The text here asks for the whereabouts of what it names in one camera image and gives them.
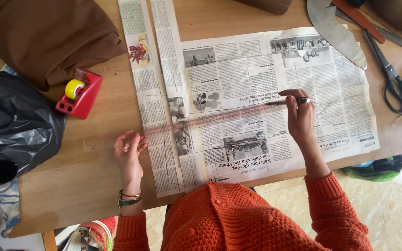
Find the grey metal curve ruler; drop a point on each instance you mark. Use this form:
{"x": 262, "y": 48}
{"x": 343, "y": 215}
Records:
{"x": 333, "y": 31}

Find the orange-brown wooden ruler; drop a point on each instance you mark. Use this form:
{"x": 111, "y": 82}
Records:
{"x": 358, "y": 19}

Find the black plastic bag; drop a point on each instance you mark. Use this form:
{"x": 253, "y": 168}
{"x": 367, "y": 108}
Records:
{"x": 19, "y": 129}

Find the blue white patterned cloth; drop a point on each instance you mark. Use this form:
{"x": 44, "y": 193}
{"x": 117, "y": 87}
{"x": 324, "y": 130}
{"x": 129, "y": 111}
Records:
{"x": 7, "y": 205}

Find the dark pen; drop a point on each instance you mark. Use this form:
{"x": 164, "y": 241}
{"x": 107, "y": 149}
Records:
{"x": 279, "y": 103}

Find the brown fabric piece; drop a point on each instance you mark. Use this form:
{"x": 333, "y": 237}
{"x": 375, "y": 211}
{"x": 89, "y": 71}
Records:
{"x": 263, "y": 5}

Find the green plastic bag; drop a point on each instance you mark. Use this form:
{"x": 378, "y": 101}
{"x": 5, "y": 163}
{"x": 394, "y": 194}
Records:
{"x": 379, "y": 169}

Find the red tape dispenser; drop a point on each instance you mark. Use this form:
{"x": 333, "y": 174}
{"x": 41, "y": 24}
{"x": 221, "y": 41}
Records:
{"x": 86, "y": 101}

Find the transparent plastic ruler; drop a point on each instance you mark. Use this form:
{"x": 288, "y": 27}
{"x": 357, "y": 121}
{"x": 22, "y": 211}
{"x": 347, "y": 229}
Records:
{"x": 222, "y": 116}

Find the narrow newspaper strip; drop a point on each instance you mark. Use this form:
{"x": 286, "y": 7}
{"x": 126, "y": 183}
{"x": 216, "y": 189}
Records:
{"x": 148, "y": 104}

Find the person's left hand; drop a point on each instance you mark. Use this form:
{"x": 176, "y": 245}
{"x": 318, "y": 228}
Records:
{"x": 129, "y": 164}

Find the large newspaper sheet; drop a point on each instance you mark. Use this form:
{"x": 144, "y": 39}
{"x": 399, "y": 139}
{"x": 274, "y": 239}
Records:
{"x": 256, "y": 69}

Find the brown round object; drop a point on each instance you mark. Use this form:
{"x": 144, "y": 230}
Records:
{"x": 401, "y": 15}

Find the orange knitted sweater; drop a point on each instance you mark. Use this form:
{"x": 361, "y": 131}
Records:
{"x": 236, "y": 219}

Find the yellow tape roll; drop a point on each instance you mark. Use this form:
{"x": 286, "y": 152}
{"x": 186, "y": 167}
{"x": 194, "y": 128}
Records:
{"x": 72, "y": 89}

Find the person's right hand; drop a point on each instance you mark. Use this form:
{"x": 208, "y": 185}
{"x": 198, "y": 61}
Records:
{"x": 302, "y": 120}

